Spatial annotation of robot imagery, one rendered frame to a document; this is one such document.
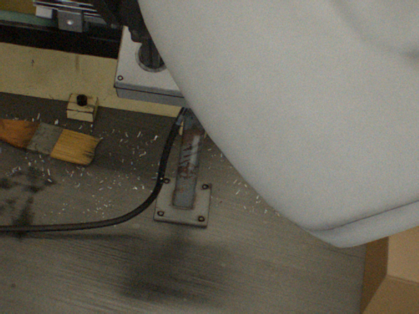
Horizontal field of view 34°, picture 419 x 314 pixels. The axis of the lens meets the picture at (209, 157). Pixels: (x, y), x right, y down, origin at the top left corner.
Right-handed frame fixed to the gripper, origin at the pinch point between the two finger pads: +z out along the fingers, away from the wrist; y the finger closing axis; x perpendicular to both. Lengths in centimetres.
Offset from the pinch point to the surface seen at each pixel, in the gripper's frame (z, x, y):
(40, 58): 28.7, -6.3, 16.9
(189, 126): 13.8, 4.1, -4.4
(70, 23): 19.8, -8.2, 11.8
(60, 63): 29.0, -6.1, 14.1
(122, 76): 4.3, 2.7, 2.7
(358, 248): 27.2, 13.5, -28.1
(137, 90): 5.5, 3.5, 1.1
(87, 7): 18.0, -9.9, 9.9
